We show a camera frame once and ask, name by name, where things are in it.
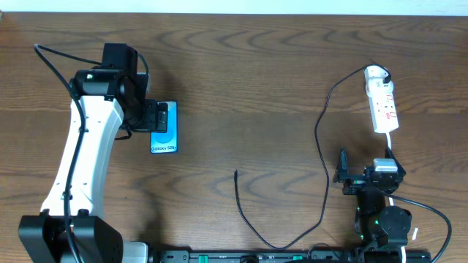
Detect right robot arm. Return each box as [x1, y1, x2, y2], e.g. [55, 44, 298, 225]
[333, 148, 412, 262]

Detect black USB charging cable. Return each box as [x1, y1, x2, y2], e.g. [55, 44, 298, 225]
[233, 64, 392, 251]

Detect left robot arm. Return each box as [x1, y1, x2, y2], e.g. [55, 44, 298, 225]
[18, 43, 178, 262]

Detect white power strip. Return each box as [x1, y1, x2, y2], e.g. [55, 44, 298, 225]
[366, 79, 399, 134]

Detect blue Galaxy smartphone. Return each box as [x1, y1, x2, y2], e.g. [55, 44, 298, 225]
[150, 101, 178, 154]

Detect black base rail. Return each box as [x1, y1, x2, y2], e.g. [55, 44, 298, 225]
[156, 249, 432, 263]

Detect white USB charger plug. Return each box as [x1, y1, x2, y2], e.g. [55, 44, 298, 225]
[364, 64, 391, 87]

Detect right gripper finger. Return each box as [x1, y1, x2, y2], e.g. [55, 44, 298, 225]
[385, 148, 405, 175]
[335, 147, 349, 179]

